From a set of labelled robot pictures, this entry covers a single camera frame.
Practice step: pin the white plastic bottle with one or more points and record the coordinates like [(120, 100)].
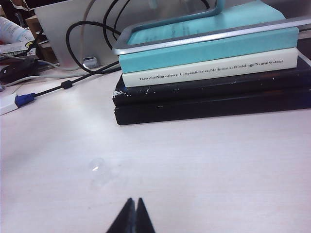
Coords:
[(14, 30)]

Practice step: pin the teal book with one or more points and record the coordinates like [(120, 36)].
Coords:
[(206, 52)]

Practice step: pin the printed cardboard box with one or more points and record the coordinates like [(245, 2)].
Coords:
[(17, 48)]

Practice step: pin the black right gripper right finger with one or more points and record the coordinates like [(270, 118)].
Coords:
[(144, 218)]

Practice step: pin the clear plastic sprayer cap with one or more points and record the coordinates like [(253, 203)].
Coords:
[(100, 171)]

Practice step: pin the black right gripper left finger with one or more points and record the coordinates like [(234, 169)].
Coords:
[(125, 218)]

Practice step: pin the black book with chipped corner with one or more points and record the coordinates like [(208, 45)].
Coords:
[(218, 91)]

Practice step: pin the silver monitor stand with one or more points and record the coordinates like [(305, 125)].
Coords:
[(194, 40)]

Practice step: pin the cream neuroscience book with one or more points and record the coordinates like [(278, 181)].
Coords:
[(206, 72)]

